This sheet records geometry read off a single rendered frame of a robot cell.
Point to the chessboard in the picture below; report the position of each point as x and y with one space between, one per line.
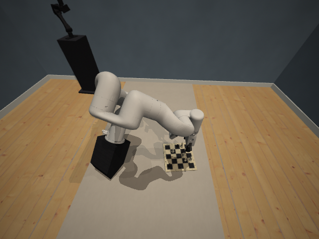
176 159

